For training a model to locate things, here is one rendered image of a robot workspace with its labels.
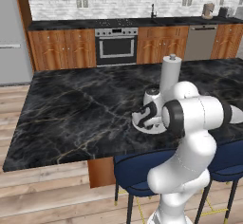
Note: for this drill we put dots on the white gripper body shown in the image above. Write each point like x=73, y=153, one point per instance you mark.
x=135, y=116

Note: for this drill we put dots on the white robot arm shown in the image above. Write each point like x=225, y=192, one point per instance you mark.
x=193, y=158

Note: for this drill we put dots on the white round plate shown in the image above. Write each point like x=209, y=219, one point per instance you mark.
x=155, y=131

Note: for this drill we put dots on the white paper towel roll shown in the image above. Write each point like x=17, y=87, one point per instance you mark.
x=170, y=72

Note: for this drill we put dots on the blue bar stool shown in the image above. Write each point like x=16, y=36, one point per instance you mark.
x=229, y=161
x=133, y=174

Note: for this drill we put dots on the wooden island cabinet base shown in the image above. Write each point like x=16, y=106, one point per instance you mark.
x=101, y=172

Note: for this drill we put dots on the steel oven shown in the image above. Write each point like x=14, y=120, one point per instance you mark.
x=116, y=46

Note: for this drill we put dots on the wooden lower cupboards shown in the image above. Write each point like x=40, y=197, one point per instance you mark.
x=161, y=44
x=61, y=49
x=228, y=41

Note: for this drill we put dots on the black hob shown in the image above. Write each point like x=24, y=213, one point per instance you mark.
x=114, y=22

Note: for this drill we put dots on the steel dishwasher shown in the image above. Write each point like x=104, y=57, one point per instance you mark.
x=200, y=42

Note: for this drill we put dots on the black sink tap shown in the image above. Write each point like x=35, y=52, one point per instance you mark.
x=153, y=11

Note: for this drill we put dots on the beige coffee machine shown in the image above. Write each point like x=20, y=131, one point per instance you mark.
x=208, y=11

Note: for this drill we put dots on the dark toaster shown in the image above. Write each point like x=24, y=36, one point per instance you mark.
x=224, y=11

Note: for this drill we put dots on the grey small appliance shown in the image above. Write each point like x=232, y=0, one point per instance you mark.
x=239, y=12

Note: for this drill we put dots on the grey fridge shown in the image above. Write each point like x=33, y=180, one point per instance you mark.
x=12, y=28

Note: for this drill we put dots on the grey wall socket plate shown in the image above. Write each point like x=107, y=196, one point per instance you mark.
x=82, y=3
x=186, y=2

